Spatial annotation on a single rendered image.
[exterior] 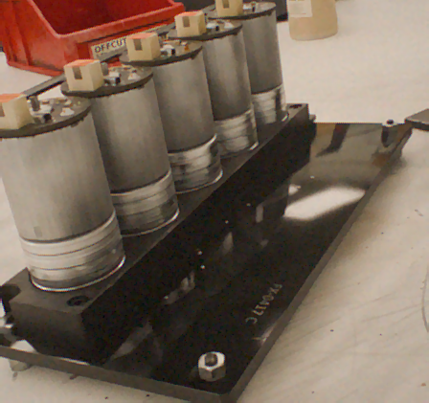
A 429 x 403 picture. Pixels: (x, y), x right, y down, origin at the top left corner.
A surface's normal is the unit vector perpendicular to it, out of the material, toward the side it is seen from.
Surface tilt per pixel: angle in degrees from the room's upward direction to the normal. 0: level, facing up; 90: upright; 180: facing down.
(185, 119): 90
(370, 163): 0
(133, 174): 90
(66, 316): 90
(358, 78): 0
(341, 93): 0
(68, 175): 90
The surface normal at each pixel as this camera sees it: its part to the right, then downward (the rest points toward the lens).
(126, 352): -0.15, -0.90
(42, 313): -0.45, 0.43
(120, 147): 0.18, 0.37
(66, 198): 0.42, 0.31
